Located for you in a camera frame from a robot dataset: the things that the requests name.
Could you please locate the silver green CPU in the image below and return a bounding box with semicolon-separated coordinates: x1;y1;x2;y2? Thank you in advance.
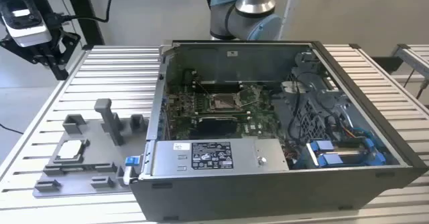
56;140;89;161

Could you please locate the green motherboard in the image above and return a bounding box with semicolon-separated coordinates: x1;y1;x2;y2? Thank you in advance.
163;83;290;141

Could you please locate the black RAM slot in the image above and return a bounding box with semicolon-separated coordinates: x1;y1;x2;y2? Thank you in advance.
192;87;244;93
196;115;251;120
192;82;244;87
193;110;251;116

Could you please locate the silver power supply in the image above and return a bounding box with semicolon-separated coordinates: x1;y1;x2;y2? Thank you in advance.
149;138;290;177

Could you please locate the coloured wire bundle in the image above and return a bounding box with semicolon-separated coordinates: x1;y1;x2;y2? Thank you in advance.
336;117;364;140

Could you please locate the hard disk in blue carrier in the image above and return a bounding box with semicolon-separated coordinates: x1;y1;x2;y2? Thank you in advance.
316;153;344;167
314;140;335;151

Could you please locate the CPU socket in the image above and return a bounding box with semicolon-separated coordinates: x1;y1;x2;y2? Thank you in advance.
208;92;240;112

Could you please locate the thin metal locking lever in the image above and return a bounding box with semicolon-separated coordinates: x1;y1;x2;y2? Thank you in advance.
193;79;211;94

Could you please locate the black camera cable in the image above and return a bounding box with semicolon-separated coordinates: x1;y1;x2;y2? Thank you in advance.
54;0;116;24

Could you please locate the black frame post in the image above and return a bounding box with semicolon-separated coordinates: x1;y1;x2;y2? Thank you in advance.
65;0;105;46

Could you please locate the grey parts rack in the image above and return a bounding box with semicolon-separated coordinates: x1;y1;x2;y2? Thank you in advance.
32;98;149;199

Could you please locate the grey disk bay cage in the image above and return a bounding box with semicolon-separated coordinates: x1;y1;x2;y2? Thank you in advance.
288;50;399;170

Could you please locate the black internal wire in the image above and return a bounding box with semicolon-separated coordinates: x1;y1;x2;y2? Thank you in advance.
290;79;304;141

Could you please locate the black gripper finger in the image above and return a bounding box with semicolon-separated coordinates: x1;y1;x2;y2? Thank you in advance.
49;28;81;81
0;34;48;65

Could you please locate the metal slat side table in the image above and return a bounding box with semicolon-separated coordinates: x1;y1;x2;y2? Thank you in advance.
390;43;429;84

